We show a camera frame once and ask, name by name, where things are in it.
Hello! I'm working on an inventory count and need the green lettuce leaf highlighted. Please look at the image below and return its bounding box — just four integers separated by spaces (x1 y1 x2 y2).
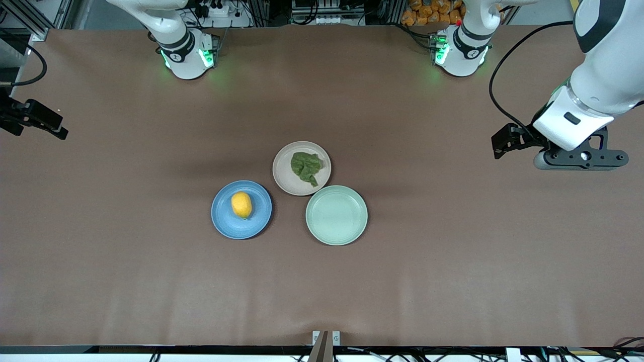
290 151 325 188

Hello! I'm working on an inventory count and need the yellow lemon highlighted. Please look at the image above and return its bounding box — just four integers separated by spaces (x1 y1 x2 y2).
231 191 253 220

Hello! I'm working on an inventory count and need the pale green plate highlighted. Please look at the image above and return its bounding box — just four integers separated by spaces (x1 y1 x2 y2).
305 185 368 246

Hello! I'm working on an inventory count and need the white power strip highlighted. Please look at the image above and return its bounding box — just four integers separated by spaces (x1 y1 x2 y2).
194 0 237 18

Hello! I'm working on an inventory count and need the blue plate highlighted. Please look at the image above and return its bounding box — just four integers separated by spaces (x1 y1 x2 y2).
211 180 273 240

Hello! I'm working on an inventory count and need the white electronics unit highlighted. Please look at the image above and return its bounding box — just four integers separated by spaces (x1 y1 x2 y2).
292 0 365 26

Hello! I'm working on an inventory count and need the beige plate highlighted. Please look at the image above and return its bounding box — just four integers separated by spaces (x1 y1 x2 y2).
272 141 332 197

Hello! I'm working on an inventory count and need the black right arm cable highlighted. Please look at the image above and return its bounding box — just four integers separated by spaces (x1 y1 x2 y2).
0 29 48 87

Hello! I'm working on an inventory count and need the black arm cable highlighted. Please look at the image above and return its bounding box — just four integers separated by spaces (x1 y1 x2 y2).
0 29 48 87
489 20 575 135

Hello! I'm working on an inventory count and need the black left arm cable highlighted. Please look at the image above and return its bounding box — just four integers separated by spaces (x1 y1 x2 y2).
489 20 575 135

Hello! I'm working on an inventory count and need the aluminium frame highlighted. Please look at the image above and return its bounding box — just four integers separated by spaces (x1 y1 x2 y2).
0 0 81 101

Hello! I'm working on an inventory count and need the metal bracket with wedge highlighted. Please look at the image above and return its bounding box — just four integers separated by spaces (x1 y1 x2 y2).
308 330 341 362

